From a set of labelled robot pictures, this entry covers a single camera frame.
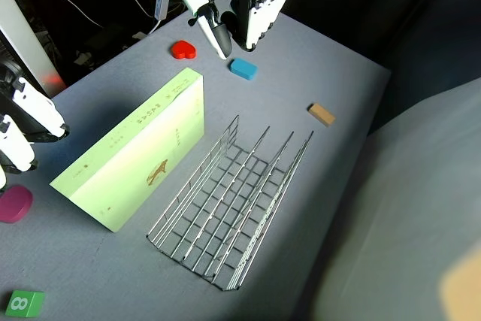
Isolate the tan wooden block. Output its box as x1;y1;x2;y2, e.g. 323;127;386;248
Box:
307;102;337;128

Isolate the magenta round block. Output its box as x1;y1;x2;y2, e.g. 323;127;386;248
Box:
0;184;34;224

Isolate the metal wire rack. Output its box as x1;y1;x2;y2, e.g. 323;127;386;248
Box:
145;114;315;292

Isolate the blue rounded block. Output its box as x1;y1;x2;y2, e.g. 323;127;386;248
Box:
228;58;259;81

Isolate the red heart block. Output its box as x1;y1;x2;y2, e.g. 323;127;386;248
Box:
171;40;197;60

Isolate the grey tablecloth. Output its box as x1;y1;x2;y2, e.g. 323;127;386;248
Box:
0;8;392;321

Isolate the pale grey fabric cover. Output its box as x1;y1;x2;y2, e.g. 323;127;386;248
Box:
311;76;481;321

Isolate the green cube with number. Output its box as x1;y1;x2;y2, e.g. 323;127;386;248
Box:
5;289;47;318

